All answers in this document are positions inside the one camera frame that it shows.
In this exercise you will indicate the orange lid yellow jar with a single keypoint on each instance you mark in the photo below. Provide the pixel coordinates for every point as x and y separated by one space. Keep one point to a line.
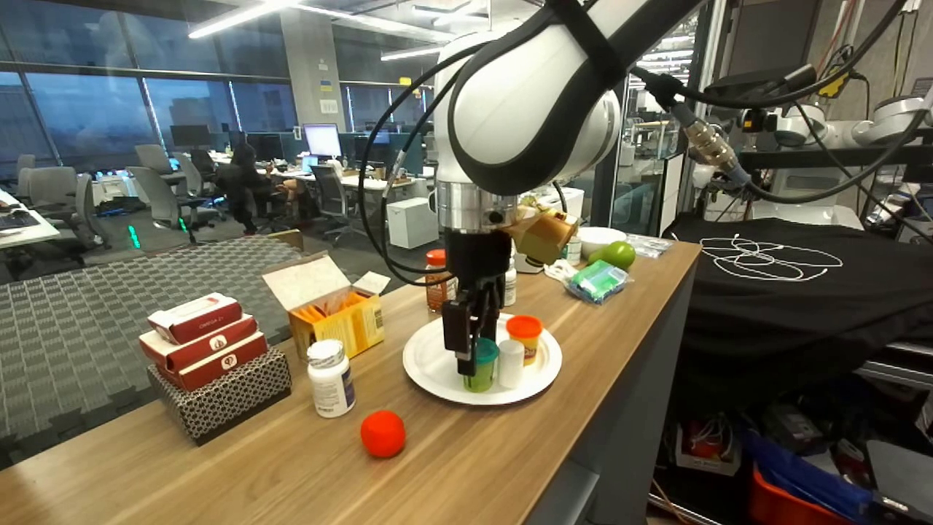
526 331

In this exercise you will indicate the white paper plate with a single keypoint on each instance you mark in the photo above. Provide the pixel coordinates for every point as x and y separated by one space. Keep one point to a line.
436 369

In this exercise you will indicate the red cap spice bottle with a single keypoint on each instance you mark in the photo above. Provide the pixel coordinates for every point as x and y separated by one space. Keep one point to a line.
436 278

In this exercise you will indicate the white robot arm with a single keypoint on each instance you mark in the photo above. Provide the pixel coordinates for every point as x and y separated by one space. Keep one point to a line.
526 109

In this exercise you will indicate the black cloth covered table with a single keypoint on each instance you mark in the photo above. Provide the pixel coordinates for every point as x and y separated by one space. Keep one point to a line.
778 303

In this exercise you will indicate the small white bottle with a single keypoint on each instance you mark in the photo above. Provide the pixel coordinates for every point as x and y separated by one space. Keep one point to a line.
510 358

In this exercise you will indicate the green snack packet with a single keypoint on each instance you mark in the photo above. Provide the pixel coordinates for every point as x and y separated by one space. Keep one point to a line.
599 281

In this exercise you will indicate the stacked red boxes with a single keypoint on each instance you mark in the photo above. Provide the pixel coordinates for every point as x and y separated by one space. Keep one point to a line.
203 339

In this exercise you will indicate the green apple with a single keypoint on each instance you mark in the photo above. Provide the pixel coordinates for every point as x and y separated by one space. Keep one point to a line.
622 253

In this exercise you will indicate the white pill bottle purple label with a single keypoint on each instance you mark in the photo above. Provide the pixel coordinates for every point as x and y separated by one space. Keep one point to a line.
328 366

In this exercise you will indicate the yellow open cardboard box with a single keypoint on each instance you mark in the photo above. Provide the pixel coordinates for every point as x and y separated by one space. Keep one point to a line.
322 300

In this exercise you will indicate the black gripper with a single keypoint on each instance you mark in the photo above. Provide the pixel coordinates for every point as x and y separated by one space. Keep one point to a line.
480 264

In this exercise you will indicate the gold wrist camera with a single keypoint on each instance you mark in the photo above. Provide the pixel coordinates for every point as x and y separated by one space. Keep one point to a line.
542 237

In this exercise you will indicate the red strawberry plushy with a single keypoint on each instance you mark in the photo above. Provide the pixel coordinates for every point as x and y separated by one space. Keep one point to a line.
382 433

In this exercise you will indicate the patterned grey box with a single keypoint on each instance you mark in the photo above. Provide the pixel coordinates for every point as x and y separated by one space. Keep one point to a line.
224 401

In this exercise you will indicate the teal lid small jar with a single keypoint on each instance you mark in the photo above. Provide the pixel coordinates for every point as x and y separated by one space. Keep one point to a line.
484 366

